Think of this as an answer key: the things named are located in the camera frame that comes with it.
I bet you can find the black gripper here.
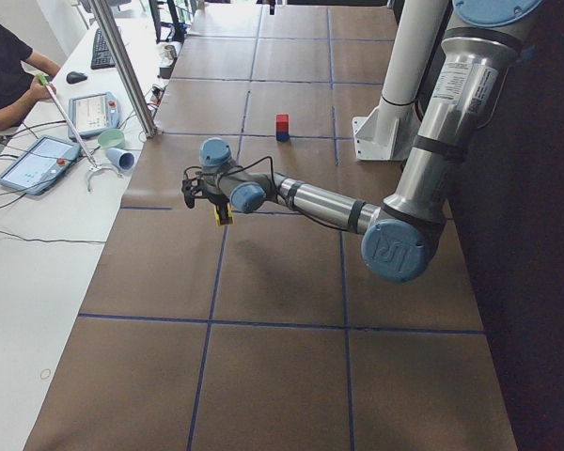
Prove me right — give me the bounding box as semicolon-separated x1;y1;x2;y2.
213;201;230;226

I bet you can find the yellow wooden block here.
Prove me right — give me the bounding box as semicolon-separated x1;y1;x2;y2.
213;204;233;226

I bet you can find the blue wooden block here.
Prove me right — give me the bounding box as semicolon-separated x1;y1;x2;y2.
275;132;290;142

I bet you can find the red wooden block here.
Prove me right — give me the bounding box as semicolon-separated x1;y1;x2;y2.
274;114;290;134

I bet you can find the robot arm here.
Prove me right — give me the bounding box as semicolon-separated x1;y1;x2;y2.
181;1;541;283

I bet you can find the silver metal cylinder weight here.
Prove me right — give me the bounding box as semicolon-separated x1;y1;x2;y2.
163;43;179;60

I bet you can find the light blue plastic cup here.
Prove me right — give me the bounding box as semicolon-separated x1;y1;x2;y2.
105;148;135;171

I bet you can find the green plastic bowl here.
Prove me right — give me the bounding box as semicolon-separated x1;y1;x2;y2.
97;129;125;148

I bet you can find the far teach pendant tablet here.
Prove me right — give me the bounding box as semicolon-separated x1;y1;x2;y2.
68;91;120;139

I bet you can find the teach pendant tablet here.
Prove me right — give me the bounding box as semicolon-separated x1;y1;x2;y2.
68;91;120;139
0;135;81;195

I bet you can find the black keyboard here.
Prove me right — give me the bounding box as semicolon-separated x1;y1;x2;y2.
90;28;117;70

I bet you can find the near teach pendant tablet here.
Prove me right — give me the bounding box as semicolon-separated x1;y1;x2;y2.
0;135;81;195

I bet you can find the black computer mouse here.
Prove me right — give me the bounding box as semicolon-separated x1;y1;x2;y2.
66;71;87;85

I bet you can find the long grabber stick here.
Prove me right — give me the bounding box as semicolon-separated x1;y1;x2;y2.
35;73;123;192

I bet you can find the person in black shirt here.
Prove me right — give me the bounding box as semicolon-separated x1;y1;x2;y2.
0;24;60;132

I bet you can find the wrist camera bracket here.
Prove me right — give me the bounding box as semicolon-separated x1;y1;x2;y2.
180;165;207;209

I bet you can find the aluminium frame post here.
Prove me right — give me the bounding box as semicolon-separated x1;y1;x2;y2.
89;0;157;138

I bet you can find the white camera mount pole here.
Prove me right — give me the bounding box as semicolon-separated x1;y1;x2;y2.
367;0;449;132

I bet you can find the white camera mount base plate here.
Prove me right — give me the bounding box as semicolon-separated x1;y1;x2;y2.
352;117;420;161

